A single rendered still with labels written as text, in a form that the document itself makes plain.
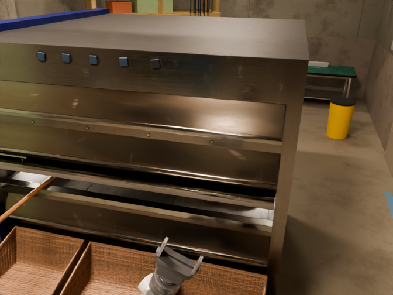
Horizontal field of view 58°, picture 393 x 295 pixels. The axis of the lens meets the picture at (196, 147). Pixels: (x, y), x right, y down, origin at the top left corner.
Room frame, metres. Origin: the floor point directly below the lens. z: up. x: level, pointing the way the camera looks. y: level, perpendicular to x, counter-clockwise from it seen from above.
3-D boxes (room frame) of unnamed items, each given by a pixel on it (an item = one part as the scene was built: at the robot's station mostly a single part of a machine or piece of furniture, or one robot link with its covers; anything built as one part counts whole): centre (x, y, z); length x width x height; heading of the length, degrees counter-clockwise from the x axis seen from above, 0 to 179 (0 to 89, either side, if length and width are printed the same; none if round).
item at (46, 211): (1.83, 0.44, 1.02); 1.79 x 0.11 x 0.19; 75
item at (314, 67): (7.71, -2.07, 0.44); 2.53 x 0.95 x 0.87; 73
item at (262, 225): (1.86, 0.44, 1.16); 1.80 x 0.06 x 0.04; 75
